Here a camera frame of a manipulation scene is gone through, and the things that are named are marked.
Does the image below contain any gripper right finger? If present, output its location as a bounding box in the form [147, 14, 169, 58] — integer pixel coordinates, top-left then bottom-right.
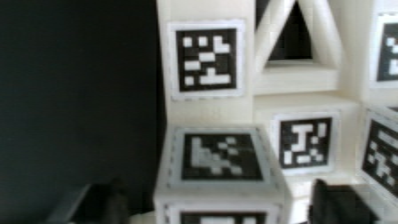
[307, 179, 380, 224]

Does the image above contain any white chair back piece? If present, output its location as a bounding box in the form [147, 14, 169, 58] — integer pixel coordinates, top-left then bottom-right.
[156, 0, 398, 124]

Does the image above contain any white chair seat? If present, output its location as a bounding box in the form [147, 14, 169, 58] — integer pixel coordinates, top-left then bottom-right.
[254, 94, 360, 224]

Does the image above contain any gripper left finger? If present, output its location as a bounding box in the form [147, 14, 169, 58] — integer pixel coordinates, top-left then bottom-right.
[46, 179, 129, 224]

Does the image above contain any white tagged leg block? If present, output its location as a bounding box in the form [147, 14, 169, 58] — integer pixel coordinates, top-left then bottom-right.
[359, 105, 398, 207]
[153, 125, 291, 224]

